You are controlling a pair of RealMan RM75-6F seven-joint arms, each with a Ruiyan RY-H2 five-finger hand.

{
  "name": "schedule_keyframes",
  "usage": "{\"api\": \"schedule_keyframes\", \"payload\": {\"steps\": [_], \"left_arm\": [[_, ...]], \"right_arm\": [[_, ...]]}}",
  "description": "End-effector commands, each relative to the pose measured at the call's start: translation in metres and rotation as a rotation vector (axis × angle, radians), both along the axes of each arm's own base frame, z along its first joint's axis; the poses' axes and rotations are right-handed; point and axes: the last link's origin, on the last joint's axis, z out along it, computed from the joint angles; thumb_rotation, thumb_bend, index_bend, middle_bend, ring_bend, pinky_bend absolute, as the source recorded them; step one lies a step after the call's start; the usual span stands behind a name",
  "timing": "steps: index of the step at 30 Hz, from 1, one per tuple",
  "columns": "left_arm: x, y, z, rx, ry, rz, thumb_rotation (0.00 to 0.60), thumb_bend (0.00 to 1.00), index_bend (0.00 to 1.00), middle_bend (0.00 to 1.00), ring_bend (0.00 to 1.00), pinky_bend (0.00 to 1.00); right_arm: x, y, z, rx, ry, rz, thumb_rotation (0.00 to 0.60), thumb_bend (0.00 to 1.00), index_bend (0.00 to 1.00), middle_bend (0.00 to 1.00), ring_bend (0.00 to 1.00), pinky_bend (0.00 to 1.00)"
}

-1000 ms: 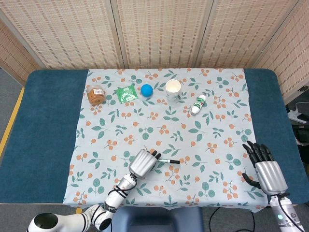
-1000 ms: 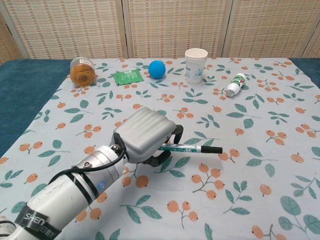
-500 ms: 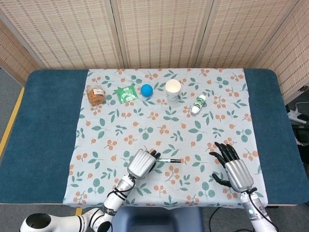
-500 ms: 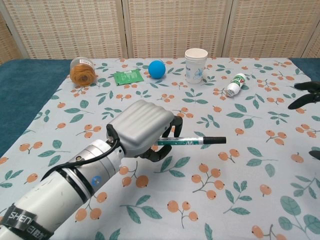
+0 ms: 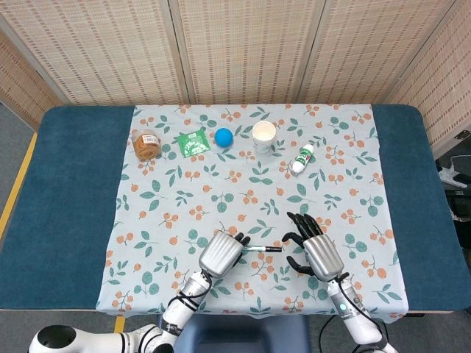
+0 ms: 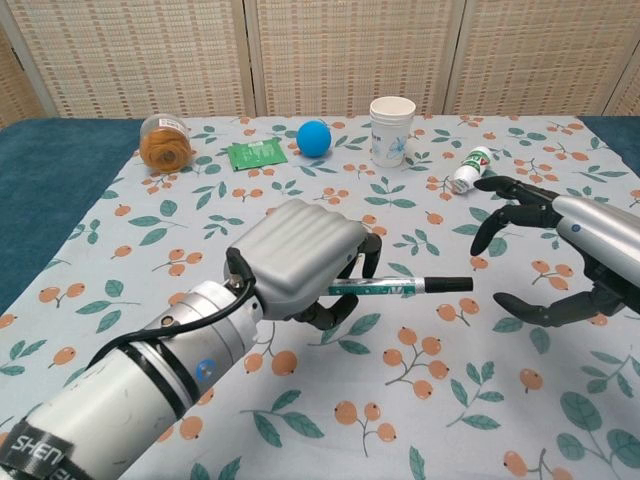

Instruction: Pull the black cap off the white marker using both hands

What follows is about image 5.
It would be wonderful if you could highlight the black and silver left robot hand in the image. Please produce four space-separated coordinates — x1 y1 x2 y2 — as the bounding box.
198 231 252 279

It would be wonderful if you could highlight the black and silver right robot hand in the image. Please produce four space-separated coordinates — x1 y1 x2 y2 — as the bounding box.
281 211 346 284

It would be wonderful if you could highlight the floral fruit print tablecloth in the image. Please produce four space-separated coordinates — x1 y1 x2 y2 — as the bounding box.
95 104 410 325

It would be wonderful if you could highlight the blue grey robot torso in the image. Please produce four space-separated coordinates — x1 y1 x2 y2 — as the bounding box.
174 315 311 353

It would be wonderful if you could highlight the small white bottle green label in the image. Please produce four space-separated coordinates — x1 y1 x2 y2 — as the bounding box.
291 143 315 177

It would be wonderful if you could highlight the green foil packet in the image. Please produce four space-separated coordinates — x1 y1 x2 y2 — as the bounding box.
173 128 211 160

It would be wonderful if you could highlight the blue ball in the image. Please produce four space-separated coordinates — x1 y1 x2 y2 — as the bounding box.
214 126 234 149

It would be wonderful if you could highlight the white paper cup blue flower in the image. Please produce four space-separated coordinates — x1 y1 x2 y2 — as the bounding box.
252 120 277 155

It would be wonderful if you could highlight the clear jar of brown cookies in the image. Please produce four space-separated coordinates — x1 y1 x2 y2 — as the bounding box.
131 128 163 162

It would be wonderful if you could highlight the white device on floor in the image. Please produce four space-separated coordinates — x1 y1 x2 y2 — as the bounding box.
438 154 471 187

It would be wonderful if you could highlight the dark blue table cover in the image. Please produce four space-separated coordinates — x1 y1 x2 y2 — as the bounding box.
0 104 467 314

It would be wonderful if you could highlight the woven bamboo screen panel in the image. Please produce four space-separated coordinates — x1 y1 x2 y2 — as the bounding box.
0 27 71 132
0 0 191 107
297 0 471 106
168 0 327 106
388 21 471 157

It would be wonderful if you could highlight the black cable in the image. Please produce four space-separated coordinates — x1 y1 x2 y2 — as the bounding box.
317 314 338 353

